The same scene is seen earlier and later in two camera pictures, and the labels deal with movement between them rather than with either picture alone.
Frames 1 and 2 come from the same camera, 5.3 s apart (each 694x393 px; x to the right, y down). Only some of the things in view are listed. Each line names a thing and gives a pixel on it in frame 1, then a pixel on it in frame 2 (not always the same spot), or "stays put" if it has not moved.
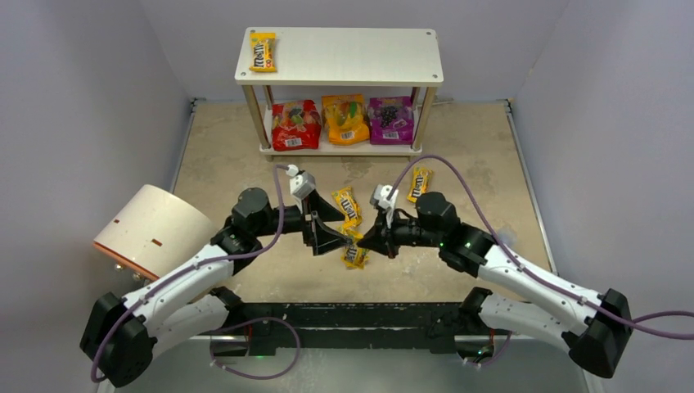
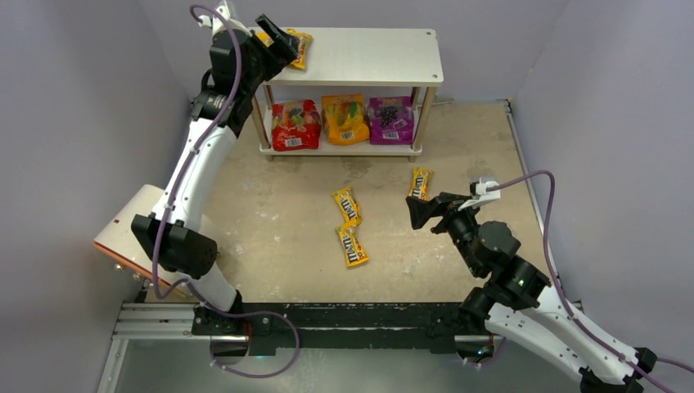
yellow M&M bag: [420, 185] stays put
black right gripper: [389, 234] → [441, 211]
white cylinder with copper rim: [153, 230] stays put
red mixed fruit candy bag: [295, 125] stays put
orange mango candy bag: [345, 119] stays put
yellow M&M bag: [344, 199] stays put
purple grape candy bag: [391, 120] stays put
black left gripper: [310, 228] → [265, 39]
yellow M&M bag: [353, 255] → [303, 39]
